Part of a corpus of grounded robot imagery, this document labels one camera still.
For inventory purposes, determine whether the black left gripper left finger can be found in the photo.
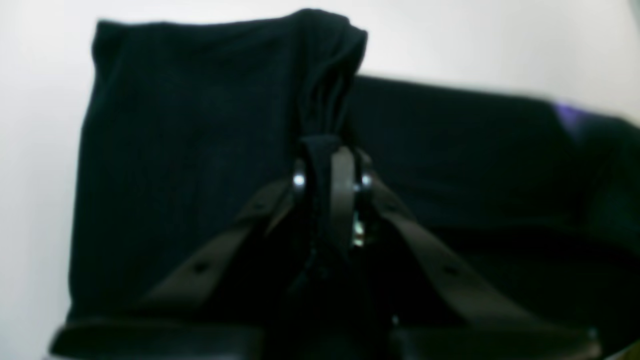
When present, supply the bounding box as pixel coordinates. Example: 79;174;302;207
48;158;307;360

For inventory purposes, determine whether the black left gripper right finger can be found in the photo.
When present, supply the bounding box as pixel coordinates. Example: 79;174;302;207
330;146;602;360

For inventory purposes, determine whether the black T-shirt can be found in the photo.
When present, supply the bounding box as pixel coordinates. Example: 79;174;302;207
64;9;639;360

